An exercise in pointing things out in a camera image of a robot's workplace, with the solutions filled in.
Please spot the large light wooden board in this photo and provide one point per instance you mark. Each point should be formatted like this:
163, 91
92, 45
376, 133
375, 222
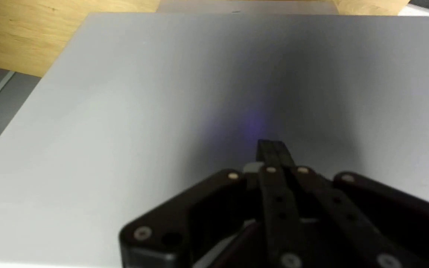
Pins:
41, 30

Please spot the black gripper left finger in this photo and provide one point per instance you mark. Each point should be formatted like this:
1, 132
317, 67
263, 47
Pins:
209, 218

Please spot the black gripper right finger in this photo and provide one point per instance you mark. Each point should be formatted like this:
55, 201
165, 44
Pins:
364, 218

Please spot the small light wooden board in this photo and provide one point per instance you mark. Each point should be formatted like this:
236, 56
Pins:
369, 6

